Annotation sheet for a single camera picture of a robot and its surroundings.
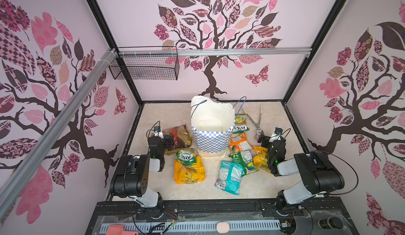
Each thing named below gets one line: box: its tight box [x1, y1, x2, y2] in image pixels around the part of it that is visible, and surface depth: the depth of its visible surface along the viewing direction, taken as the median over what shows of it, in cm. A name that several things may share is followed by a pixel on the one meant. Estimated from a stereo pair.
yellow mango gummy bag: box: [173, 155, 207, 185], surface depth 83 cm
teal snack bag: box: [214, 160, 245, 196], surface depth 82 cm
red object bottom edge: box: [105, 224, 139, 235], surface depth 70 cm
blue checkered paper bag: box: [190, 95, 236, 156], surface depth 82 cm
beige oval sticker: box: [216, 221, 230, 234], surface depth 70 cm
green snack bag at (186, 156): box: [175, 149, 197, 166], surface depth 85 cm
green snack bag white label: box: [228, 149, 260, 175], surface depth 87 cm
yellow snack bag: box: [251, 145, 272, 174], surface depth 85 cm
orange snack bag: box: [228, 131, 254, 154], surface depth 94 cm
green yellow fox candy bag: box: [235, 113, 247, 126], surface depth 106 cm
